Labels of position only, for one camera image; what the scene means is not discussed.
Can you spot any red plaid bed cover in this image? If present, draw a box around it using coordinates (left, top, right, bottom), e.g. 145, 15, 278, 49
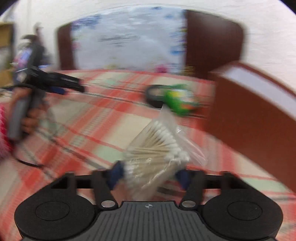
1, 70, 295, 240

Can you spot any dark brown headboard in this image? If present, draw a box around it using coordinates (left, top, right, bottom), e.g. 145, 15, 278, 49
57, 9, 244, 78

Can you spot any black tape roll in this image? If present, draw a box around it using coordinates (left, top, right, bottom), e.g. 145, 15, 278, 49
144, 84, 170, 109

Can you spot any bag of cotton swabs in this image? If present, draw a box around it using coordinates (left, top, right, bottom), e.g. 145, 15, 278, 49
123, 106, 207, 201

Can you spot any brown cardboard box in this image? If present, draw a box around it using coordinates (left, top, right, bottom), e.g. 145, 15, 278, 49
206, 62, 295, 191

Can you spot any person left hand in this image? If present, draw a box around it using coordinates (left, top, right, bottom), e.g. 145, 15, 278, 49
8, 87, 47, 141

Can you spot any floral plastic bag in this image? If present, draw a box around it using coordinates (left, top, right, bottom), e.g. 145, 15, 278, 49
70, 6, 187, 74

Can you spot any small green printed box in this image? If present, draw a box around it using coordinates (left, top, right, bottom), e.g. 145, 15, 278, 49
163, 84, 201, 116

